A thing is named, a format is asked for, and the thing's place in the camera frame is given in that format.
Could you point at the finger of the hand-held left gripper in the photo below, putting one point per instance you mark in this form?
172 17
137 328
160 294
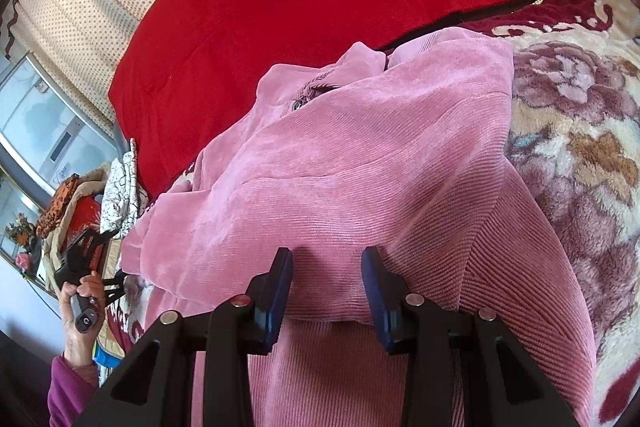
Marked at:
114 289

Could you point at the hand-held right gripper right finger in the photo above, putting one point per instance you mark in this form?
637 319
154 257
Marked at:
376 302

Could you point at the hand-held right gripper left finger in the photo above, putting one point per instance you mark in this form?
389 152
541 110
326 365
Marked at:
278 292

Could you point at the person's left forearm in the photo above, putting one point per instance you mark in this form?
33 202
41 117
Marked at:
70 387

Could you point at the person's left hand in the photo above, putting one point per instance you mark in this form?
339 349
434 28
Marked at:
75 337

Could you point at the red cloth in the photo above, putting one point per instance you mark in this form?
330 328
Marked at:
86 214

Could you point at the orange patterned cushion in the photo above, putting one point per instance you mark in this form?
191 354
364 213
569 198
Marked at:
60 202

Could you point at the flower bouquet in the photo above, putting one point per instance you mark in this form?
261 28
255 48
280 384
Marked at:
20 229

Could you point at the white patterned cloth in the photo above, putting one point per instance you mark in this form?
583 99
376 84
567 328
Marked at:
120 192

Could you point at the window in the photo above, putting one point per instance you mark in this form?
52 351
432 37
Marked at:
40 117

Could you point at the floral plush blanket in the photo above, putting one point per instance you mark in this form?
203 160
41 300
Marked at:
575 157

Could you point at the cream dotted curtain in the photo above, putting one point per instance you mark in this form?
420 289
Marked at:
90 7

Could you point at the red quilt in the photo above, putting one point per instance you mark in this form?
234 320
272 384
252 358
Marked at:
300 7

